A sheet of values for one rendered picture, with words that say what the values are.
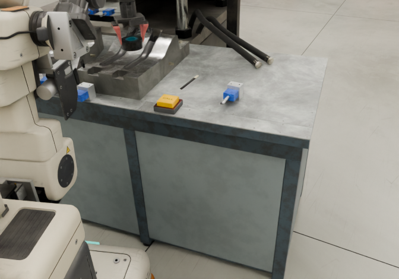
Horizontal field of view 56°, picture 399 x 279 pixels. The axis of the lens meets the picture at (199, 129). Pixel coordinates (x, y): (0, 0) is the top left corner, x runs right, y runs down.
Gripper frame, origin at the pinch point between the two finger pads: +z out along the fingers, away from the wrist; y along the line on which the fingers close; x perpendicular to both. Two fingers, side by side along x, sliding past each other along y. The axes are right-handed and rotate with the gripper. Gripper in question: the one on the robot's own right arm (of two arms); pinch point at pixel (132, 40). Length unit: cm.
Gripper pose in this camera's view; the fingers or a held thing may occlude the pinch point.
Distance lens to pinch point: 147.7
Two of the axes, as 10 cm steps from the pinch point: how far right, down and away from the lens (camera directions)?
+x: 3.5, 4.8, -8.0
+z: 0.3, 8.5, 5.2
